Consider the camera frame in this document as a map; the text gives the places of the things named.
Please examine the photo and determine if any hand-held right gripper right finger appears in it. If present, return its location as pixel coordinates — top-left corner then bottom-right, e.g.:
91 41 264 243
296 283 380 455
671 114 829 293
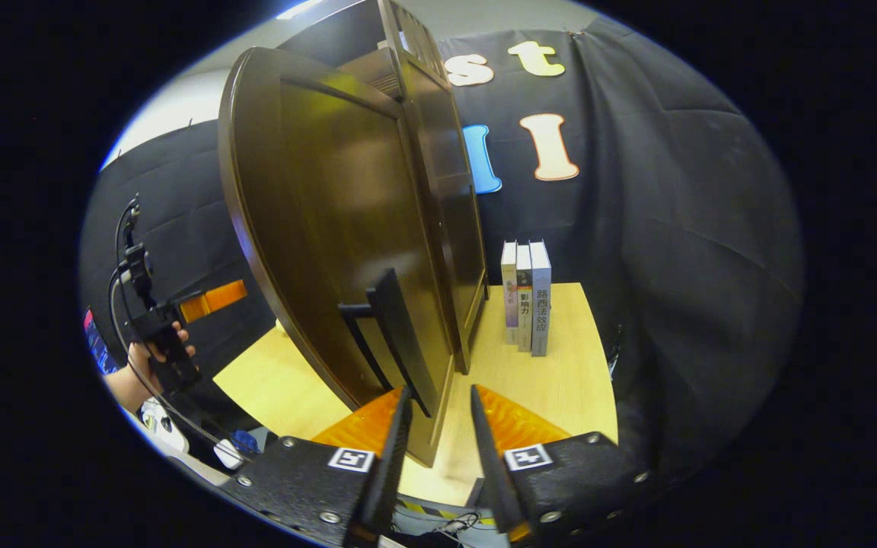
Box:
470 384 652 545

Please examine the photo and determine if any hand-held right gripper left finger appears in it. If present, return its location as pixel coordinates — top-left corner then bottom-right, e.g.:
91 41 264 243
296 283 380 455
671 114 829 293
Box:
218 386 414 548

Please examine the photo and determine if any wooden cabinet door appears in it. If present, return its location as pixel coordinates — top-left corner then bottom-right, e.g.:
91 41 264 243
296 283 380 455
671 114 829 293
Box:
218 47 458 467

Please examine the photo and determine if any wooden double-door shoe cabinet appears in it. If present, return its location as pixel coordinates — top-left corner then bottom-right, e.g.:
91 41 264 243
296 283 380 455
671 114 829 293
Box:
275 0 489 375

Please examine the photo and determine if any yellow black hazard tape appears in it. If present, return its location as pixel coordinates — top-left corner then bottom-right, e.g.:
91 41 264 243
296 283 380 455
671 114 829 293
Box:
397 496 500 527

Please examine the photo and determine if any pink spine book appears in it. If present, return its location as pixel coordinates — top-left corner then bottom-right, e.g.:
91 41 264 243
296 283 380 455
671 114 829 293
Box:
501 241 520 346

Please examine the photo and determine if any thick white book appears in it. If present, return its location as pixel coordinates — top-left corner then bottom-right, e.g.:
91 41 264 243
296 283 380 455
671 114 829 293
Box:
528 240 552 358

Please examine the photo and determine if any black backdrop cloth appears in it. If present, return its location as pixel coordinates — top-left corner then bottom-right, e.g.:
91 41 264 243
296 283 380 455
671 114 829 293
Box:
81 15 805 488

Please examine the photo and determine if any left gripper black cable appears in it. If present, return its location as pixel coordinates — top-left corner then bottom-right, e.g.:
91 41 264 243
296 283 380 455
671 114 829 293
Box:
109 198 245 457

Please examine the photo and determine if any black right door handle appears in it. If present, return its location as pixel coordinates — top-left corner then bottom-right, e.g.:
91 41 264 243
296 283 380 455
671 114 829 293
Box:
338 268 439 418

